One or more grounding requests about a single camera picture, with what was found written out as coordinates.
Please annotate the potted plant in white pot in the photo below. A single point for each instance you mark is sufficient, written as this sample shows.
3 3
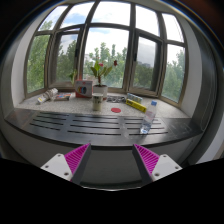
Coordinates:
99 71

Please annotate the red and white box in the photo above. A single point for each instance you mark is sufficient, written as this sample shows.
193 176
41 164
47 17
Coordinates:
83 88

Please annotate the red round coaster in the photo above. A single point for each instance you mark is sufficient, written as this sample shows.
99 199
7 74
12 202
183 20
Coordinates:
115 110

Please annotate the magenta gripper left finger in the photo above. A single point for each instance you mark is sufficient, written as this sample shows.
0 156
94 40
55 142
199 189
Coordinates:
70 166

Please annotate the yellow rectangular box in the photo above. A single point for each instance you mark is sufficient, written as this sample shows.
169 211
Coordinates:
136 105

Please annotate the light blue small box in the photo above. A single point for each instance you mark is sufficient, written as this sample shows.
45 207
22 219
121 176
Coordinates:
134 98

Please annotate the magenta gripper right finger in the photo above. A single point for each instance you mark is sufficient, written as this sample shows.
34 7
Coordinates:
152 166

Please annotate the colourful flat booklet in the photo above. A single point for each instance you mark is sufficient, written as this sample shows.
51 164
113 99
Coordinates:
62 97

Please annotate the black slatted radiator cover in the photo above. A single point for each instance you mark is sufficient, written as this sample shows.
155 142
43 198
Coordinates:
114 132

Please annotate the small green plant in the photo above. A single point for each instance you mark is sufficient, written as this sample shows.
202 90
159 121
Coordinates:
72 77

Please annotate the dark flat packet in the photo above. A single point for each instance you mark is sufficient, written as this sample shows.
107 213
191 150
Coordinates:
116 99

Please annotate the white patterned paper cup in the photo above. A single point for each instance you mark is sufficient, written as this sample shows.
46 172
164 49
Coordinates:
97 101

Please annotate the white rolled package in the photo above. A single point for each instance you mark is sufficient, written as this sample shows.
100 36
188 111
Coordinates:
48 95

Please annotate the clear plastic water bottle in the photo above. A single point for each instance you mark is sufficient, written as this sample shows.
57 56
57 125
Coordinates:
148 118

